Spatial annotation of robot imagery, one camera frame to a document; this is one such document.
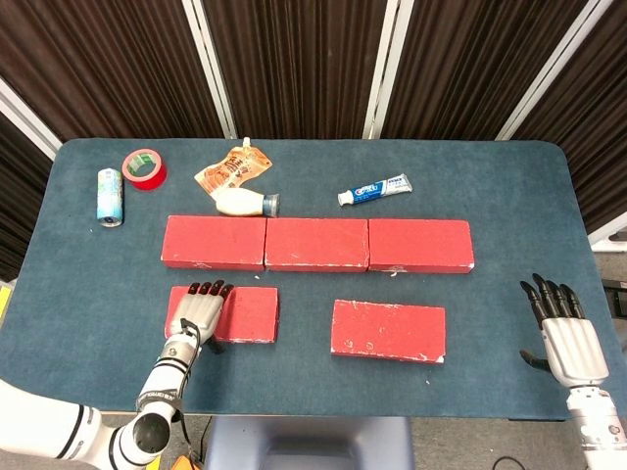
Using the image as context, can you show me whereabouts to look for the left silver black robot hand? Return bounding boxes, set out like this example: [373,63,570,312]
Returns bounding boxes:
[164,279,235,354]

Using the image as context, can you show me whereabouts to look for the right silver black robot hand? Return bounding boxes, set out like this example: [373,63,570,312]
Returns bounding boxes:
[518,272,611,391]

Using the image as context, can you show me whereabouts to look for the red brick with chipped corner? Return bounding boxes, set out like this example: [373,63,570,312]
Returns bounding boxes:
[165,286,280,345]

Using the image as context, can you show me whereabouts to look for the red brick with white scuffs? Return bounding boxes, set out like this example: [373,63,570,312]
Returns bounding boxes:
[330,299,448,365]

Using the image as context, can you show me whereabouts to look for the black equipment box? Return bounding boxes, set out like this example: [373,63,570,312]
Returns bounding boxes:
[604,278,627,317]

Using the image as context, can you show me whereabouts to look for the red foam brick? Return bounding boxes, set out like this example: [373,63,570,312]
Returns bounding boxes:
[366,218,475,275]
[264,217,371,273]
[160,213,268,273]

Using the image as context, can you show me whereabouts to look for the white plastic bottle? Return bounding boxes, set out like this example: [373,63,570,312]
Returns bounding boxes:
[214,188,283,218]

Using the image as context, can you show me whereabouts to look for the blue felt table cover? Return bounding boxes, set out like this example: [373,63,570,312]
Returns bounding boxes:
[0,138,616,420]

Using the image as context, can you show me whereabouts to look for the red tape roll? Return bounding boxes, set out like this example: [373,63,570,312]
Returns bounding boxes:
[121,148,169,192]

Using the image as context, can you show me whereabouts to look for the light blue drink can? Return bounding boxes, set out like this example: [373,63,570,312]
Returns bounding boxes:
[95,168,124,229]

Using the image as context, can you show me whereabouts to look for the orange spout pouch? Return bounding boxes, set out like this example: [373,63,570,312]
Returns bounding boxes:
[194,136,273,200]

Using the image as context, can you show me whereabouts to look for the grey blue robot torso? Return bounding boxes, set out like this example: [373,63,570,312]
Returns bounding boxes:
[204,415,415,470]

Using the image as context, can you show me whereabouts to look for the brown pleated divider panel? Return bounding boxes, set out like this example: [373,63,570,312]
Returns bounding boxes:
[0,0,239,143]
[0,77,63,283]
[508,0,627,241]
[195,0,398,141]
[381,0,602,143]

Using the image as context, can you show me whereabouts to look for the blue white toothpaste tube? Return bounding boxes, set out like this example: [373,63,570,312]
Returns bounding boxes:
[336,172,413,207]

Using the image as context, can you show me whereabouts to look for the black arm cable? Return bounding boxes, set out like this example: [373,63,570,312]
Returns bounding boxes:
[173,317,203,461]

